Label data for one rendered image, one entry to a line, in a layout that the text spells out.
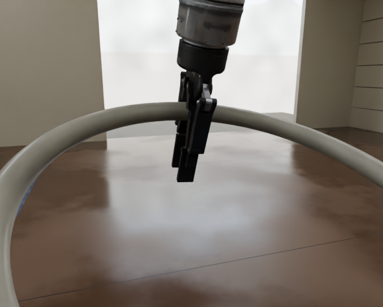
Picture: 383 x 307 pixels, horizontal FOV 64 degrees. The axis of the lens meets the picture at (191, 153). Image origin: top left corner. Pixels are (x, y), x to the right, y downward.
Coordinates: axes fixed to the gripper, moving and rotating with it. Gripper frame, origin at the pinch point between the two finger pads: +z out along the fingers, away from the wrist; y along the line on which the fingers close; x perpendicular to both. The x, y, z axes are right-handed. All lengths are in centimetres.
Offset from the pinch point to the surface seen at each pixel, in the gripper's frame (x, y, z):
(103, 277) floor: -11, -90, 149
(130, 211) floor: 15, -183, 177
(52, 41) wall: -94, -570, 117
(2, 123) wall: -180, -522, 258
